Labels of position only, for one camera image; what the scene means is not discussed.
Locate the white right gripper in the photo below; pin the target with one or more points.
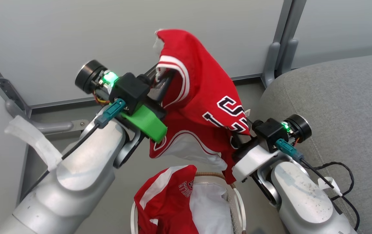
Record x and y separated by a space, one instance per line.
254 161

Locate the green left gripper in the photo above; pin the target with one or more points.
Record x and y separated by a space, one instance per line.
147 122

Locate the red basketball jersey black lettering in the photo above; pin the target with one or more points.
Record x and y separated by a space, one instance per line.
202 91

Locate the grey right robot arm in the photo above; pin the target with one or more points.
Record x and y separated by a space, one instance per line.
306 198

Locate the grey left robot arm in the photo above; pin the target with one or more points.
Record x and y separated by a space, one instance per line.
75 182

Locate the white woven laundry basket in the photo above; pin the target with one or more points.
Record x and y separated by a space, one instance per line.
237 201

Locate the white plastic liner bag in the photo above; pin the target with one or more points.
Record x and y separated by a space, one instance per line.
211 208

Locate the grey fabric sofa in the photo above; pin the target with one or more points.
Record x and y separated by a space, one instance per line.
341 104

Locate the grey partition foot with caster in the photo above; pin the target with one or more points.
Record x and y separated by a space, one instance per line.
52 126

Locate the translucent white tape strip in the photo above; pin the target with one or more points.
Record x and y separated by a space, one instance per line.
36 139

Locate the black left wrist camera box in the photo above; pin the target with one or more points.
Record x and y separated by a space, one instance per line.
130 91

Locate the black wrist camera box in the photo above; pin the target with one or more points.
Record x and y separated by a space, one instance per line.
270 131
130 91

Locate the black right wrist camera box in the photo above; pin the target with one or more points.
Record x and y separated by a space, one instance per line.
270 131

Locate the grey partition corner post foot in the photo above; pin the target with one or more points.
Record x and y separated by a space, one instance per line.
278 58

